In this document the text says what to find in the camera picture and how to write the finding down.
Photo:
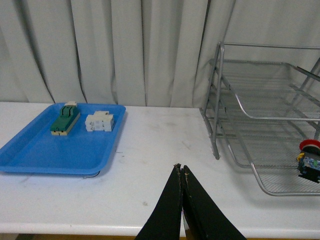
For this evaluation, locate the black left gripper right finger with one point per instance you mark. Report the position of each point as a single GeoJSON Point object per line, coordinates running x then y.
{"type": "Point", "coordinates": [202, 218]}

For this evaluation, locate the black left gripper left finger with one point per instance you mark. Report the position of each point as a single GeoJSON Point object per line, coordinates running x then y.
{"type": "Point", "coordinates": [164, 222]}

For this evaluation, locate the red emergency stop button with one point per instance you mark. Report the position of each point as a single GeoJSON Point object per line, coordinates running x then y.
{"type": "Point", "coordinates": [309, 160]}

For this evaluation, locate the silver mesh three-tier rack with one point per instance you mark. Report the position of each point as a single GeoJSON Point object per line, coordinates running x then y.
{"type": "Point", "coordinates": [264, 107]}

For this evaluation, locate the white circuit breaker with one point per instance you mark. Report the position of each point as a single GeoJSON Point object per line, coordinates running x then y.
{"type": "Point", "coordinates": [100, 121]}

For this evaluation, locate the blue plastic tray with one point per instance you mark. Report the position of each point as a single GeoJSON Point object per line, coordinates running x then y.
{"type": "Point", "coordinates": [35, 150]}

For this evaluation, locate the white curtain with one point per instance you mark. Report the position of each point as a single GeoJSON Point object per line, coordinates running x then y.
{"type": "Point", "coordinates": [134, 52]}

